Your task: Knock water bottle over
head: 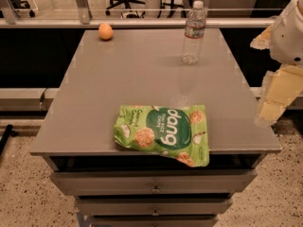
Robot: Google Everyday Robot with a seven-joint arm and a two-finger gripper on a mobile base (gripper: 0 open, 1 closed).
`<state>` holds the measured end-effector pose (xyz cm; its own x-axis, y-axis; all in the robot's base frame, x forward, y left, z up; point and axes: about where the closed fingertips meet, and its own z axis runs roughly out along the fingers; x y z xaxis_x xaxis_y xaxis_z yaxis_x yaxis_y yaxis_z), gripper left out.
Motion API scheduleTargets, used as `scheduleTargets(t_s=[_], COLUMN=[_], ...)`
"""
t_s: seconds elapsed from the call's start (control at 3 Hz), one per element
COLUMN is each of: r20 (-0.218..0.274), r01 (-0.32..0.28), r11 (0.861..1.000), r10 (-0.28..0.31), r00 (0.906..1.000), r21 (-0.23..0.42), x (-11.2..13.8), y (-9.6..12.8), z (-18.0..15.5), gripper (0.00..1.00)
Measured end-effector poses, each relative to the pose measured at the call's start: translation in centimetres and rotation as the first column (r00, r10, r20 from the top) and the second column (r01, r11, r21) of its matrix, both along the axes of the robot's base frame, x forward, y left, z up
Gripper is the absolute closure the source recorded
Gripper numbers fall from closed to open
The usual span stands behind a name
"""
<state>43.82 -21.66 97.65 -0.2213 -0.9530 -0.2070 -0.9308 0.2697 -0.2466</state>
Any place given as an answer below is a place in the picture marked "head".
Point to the clear plastic water bottle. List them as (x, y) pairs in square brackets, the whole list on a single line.
[(194, 33)]

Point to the orange fruit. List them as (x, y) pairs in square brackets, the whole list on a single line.
[(105, 32)]

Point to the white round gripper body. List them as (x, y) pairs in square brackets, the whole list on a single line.
[(288, 40)]

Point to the grey drawer cabinet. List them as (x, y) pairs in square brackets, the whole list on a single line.
[(123, 187)]

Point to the green dang chips bag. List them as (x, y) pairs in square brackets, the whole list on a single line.
[(180, 134)]

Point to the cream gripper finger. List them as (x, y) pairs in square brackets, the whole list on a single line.
[(278, 91), (262, 41)]

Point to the black pole on floor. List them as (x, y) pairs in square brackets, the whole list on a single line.
[(5, 137)]

